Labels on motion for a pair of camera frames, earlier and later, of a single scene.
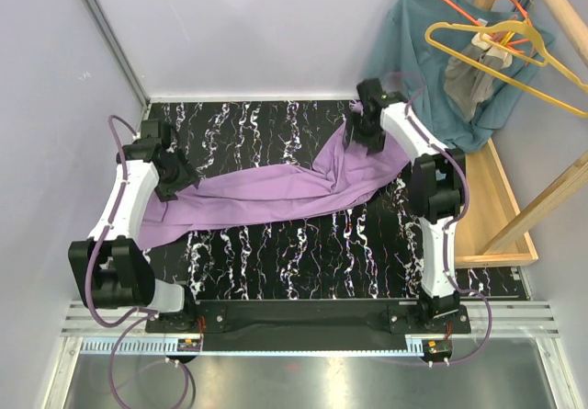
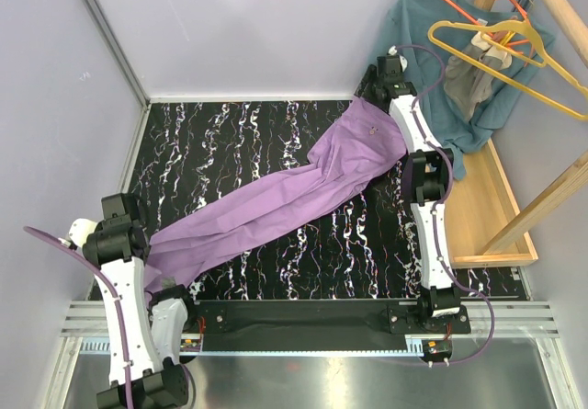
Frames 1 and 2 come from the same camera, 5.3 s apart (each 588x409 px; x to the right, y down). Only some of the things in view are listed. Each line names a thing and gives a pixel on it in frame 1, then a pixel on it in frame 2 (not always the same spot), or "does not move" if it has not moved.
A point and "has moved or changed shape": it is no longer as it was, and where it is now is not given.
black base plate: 308,325 does not move
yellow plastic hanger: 541,61 does not move
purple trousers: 339,176 has moved or changed shape
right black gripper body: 366,134 -> 372,83
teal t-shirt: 412,44 does not move
